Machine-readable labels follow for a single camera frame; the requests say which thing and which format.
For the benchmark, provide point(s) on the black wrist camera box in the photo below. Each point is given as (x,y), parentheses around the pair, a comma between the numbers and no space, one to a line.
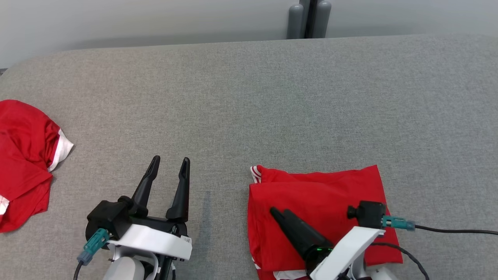
(109,217)
(369,214)

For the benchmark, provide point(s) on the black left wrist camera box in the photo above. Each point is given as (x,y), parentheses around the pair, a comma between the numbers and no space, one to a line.
(109,217)

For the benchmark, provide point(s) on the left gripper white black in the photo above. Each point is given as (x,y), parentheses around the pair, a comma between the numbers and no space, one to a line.
(151,239)

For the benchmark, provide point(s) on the grey metal partition post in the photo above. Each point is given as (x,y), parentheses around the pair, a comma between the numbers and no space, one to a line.
(311,19)

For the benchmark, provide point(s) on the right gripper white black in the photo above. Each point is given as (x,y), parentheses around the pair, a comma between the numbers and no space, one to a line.
(342,252)

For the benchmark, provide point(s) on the grey cylindrical post foot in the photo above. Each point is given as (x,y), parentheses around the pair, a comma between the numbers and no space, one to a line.
(295,21)
(323,19)

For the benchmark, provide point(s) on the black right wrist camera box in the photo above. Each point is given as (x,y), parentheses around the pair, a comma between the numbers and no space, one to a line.
(369,214)

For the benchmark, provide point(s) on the red shorts with white trim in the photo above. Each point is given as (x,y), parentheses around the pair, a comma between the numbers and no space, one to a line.
(23,163)

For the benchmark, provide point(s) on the red Bulls 23 jersey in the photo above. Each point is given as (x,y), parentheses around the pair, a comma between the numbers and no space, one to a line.
(330,190)

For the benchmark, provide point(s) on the grey fabric sofa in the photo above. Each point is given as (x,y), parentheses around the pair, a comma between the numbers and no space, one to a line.
(249,116)

